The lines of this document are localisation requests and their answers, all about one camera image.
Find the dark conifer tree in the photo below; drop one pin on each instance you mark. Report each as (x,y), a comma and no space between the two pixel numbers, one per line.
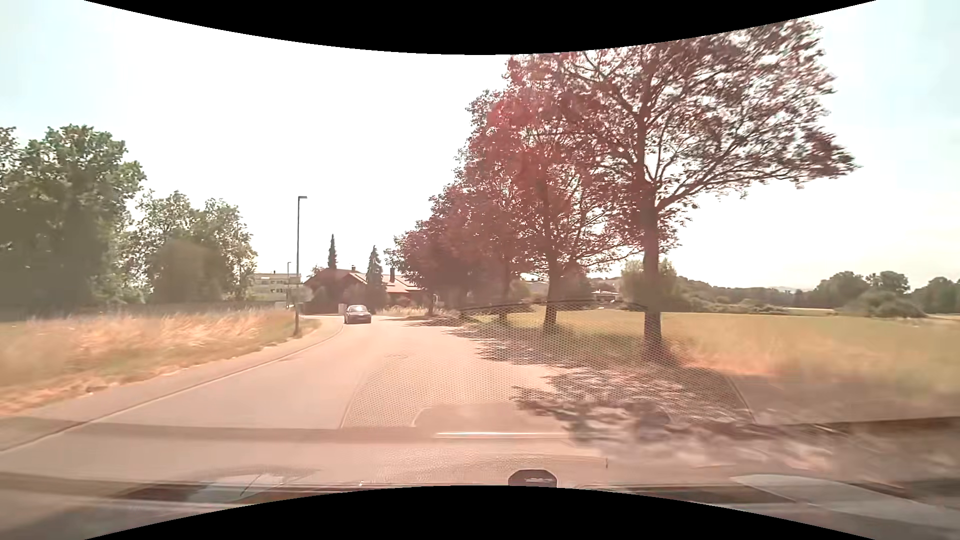
(374,274)
(331,253)

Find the grey asphalt road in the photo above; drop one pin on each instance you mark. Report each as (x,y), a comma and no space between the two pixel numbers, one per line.
(420,375)

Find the dark car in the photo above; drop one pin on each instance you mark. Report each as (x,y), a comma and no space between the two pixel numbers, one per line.
(358,314)

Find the house with red roof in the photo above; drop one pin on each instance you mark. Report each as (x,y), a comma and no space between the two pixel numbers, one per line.
(337,285)

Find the green bush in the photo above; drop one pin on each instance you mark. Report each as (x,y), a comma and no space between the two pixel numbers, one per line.
(643,285)

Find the large red-leaved tree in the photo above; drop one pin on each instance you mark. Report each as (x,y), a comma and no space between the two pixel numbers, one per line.
(651,225)

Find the pale flat-roofed building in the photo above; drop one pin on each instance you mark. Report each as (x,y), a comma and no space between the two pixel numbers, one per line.
(271,286)

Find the car's own bonnet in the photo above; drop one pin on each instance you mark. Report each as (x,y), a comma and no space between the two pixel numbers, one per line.
(300,459)

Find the grey pavement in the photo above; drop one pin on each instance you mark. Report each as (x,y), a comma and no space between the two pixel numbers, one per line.
(187,379)

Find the mown grass field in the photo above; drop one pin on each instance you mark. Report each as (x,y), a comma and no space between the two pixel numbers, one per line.
(825,352)

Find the dry grass field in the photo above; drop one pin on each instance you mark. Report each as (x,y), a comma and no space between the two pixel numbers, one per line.
(112,345)

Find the distant row of trees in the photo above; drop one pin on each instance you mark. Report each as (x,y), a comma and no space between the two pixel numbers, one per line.
(855,292)

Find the large green tree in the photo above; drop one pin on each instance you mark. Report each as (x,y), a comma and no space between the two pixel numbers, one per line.
(60,217)

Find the tall lamp post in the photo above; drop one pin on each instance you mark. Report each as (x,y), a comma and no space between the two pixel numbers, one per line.
(298,247)

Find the short post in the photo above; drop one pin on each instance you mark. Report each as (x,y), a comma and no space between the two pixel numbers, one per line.
(296,321)

